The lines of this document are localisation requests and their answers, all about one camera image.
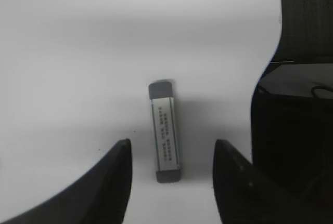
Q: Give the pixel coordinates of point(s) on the grey white eraser front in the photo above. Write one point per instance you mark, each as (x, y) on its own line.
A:
(168, 163)

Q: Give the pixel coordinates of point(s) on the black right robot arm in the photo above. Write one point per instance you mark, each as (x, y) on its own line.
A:
(306, 34)

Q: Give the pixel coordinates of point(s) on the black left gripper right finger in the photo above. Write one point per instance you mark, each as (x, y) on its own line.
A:
(245, 195)

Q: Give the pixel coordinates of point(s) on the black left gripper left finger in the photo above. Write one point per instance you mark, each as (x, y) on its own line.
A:
(101, 195)

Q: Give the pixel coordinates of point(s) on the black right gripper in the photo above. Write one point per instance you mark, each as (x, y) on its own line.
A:
(291, 118)

